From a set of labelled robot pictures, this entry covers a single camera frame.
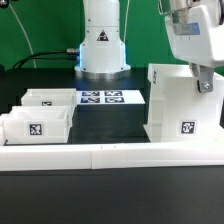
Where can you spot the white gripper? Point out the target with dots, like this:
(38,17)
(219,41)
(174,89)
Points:
(196,35)

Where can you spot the white drawer cabinet frame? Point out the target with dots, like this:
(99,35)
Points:
(178,111)

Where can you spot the white drawer box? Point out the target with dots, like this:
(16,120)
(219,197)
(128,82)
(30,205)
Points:
(50,97)
(36,124)

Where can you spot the paper sheet with tags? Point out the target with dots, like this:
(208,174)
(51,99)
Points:
(109,97)

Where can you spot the white front fence wall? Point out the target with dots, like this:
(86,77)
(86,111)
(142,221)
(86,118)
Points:
(110,156)

